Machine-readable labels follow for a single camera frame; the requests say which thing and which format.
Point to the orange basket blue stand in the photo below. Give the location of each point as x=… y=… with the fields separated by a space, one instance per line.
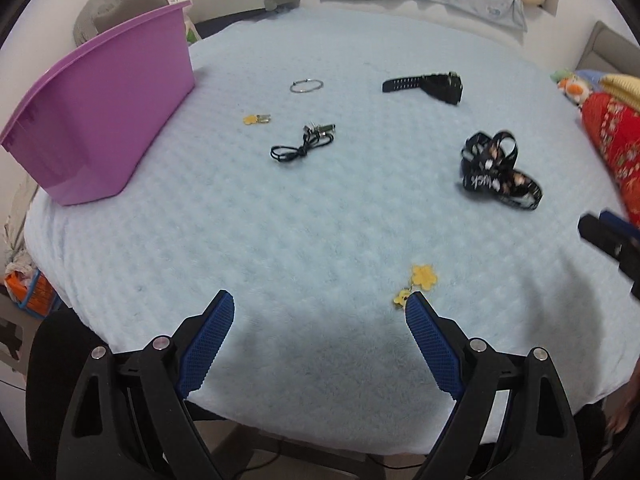
x=30 y=292

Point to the white cutout stool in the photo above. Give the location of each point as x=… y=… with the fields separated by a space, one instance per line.
x=10 y=340

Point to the yellow flower earrings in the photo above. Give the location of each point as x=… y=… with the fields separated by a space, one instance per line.
x=249 y=120

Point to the beige clothes pile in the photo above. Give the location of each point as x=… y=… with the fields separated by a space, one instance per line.
x=20 y=240

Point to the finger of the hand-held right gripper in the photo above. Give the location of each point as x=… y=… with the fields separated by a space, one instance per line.
x=600 y=237
x=612 y=217

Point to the black wrist watch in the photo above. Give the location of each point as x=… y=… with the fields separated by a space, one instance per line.
x=440 y=87

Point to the white plastic bag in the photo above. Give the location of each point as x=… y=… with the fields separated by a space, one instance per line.
x=191 y=30

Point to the white orange plush duck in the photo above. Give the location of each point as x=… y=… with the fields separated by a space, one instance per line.
x=575 y=91

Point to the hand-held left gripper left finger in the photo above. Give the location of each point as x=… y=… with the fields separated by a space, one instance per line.
x=207 y=345

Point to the blue pillow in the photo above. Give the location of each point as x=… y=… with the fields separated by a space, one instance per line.
x=592 y=76

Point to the green plush toy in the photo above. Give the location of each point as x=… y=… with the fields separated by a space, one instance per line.
x=562 y=75

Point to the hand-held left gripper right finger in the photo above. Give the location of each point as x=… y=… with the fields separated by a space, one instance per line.
x=435 y=345

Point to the grey upholstered chair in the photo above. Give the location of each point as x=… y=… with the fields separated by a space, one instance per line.
x=140 y=0

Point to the grey garment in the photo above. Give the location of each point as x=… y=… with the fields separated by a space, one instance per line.
x=95 y=15

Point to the purple plastic bin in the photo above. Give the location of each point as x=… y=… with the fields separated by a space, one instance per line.
x=100 y=110

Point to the yellow blanket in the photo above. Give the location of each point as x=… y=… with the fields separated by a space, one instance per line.
x=622 y=90

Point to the red printed blanket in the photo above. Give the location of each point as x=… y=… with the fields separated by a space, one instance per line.
x=615 y=135

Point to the grey padded headboard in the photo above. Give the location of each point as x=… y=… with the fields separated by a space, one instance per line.
x=605 y=50

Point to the light blue fleece blanket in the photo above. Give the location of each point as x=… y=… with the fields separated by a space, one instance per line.
x=300 y=235

